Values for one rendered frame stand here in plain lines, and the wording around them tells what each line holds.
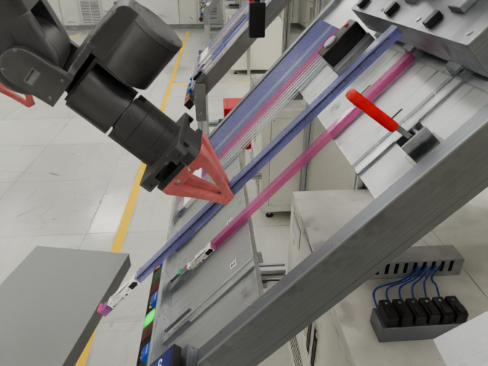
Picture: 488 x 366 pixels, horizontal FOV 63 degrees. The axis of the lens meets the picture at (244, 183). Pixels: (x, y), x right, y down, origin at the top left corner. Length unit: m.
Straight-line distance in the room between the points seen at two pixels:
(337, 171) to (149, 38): 1.76
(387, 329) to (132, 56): 0.61
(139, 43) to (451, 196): 0.33
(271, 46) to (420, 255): 4.40
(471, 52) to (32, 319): 0.85
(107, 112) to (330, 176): 1.75
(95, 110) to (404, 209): 0.32
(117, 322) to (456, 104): 1.47
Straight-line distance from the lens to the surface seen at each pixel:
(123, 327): 1.68
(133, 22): 0.40
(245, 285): 0.54
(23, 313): 0.95
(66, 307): 0.93
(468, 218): 1.22
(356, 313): 0.84
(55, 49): 0.42
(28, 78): 0.41
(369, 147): 0.52
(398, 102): 0.55
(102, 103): 0.42
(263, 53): 5.15
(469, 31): 0.44
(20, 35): 0.41
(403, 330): 0.80
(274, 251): 1.96
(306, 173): 2.01
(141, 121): 0.42
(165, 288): 0.71
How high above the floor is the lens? 1.21
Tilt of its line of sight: 29 degrees down
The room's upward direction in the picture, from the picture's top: straight up
